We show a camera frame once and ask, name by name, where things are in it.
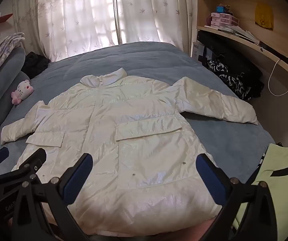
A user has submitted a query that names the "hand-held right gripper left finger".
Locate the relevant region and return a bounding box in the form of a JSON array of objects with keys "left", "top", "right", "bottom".
[{"left": 11, "top": 153, "right": 93, "bottom": 241}]

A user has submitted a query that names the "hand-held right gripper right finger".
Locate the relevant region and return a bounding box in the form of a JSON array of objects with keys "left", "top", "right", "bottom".
[{"left": 195, "top": 153, "right": 277, "bottom": 241}]

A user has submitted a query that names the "white puffer jacket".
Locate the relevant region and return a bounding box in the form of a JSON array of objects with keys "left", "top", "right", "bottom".
[{"left": 1, "top": 68, "right": 259, "bottom": 236}]

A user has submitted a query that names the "pink white cat plush toy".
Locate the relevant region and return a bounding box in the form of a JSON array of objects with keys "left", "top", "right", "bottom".
[{"left": 11, "top": 79, "right": 34, "bottom": 105}]

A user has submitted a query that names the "light green garment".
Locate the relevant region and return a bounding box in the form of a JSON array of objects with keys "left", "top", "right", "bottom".
[{"left": 234, "top": 143, "right": 288, "bottom": 241}]

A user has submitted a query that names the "black fuzzy cloth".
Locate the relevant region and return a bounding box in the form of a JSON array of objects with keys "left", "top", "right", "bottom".
[{"left": 21, "top": 51, "right": 51, "bottom": 79}]

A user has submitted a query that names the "black white patterned garment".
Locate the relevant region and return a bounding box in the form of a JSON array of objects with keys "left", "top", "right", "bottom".
[{"left": 206, "top": 59, "right": 265, "bottom": 101}]

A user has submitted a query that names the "folded patterned blanket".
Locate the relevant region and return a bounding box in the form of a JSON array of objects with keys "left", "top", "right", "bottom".
[{"left": 0, "top": 32, "right": 25, "bottom": 81}]

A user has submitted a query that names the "black bag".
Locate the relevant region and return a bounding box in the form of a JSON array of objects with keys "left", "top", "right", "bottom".
[{"left": 196, "top": 30, "right": 263, "bottom": 86}]

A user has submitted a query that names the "white cardboard box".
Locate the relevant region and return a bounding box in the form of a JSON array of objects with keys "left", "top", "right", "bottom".
[{"left": 191, "top": 40, "right": 206, "bottom": 61}]

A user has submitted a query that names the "long black object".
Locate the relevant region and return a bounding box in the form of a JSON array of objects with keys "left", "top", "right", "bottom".
[{"left": 258, "top": 40, "right": 288, "bottom": 74}]

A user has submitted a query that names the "white floral curtain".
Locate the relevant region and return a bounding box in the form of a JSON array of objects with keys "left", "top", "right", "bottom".
[
  {"left": 11, "top": 0, "right": 120, "bottom": 62},
  {"left": 115, "top": 0, "right": 197, "bottom": 53}
]

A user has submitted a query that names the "pile of papers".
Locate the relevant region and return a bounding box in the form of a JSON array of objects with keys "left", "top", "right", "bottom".
[{"left": 204, "top": 25, "right": 260, "bottom": 43}]

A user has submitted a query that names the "stack of pink boxes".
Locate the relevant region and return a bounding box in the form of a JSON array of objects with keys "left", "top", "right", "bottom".
[{"left": 210, "top": 12, "right": 241, "bottom": 28}]

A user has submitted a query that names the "yellow bag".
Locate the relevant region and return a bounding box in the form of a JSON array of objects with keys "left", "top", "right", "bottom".
[{"left": 255, "top": 3, "right": 275, "bottom": 28}]

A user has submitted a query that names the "wooden shelf unit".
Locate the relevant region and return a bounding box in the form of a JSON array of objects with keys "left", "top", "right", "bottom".
[{"left": 196, "top": 0, "right": 288, "bottom": 106}]

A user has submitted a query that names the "white cable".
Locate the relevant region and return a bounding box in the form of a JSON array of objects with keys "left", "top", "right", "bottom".
[{"left": 268, "top": 58, "right": 288, "bottom": 96}]

